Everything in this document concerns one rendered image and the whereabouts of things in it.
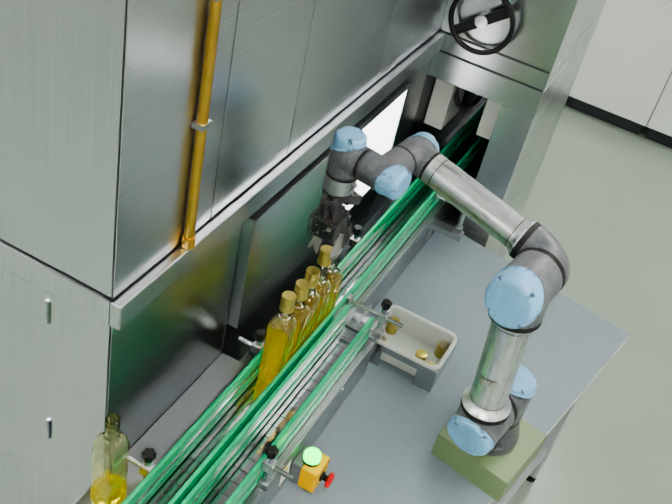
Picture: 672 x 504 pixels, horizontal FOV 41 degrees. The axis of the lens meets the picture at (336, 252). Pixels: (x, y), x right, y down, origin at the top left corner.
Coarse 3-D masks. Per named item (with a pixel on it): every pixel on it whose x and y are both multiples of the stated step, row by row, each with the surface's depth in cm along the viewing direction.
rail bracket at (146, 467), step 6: (150, 450) 187; (132, 456) 192; (144, 456) 186; (150, 456) 186; (132, 462) 191; (138, 462) 191; (144, 462) 189; (150, 462) 187; (144, 468) 189; (150, 468) 189; (144, 474) 190
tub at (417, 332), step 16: (400, 320) 265; (416, 320) 262; (400, 336) 265; (416, 336) 265; (432, 336) 262; (448, 336) 260; (400, 352) 249; (432, 352) 262; (448, 352) 253; (432, 368) 247
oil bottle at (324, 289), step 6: (324, 282) 227; (330, 282) 229; (318, 288) 226; (324, 288) 226; (330, 288) 229; (324, 294) 226; (324, 300) 229; (324, 306) 231; (318, 312) 230; (324, 312) 234; (318, 318) 231; (318, 324) 234
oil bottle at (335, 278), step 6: (330, 276) 230; (336, 276) 231; (342, 276) 234; (336, 282) 231; (336, 288) 234; (330, 294) 232; (336, 294) 236; (330, 300) 234; (336, 300) 239; (330, 306) 236; (324, 318) 238
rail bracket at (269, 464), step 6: (270, 450) 193; (276, 450) 194; (270, 456) 193; (264, 462) 196; (270, 462) 195; (276, 462) 197; (264, 468) 196; (270, 468) 195; (276, 468) 196; (264, 474) 198; (270, 474) 197; (282, 474) 196; (288, 474) 195; (264, 480) 199; (270, 480) 201; (258, 486) 201; (264, 486) 200
